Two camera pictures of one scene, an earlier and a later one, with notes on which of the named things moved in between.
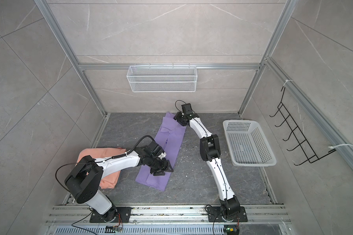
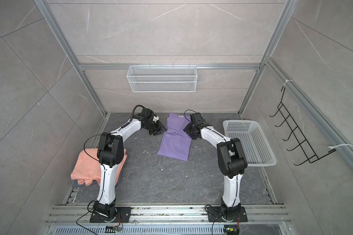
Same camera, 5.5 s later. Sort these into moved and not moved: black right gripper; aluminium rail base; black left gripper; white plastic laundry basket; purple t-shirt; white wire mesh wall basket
Moved: black left gripper; black right gripper; purple t-shirt
Not moved: aluminium rail base; white wire mesh wall basket; white plastic laundry basket
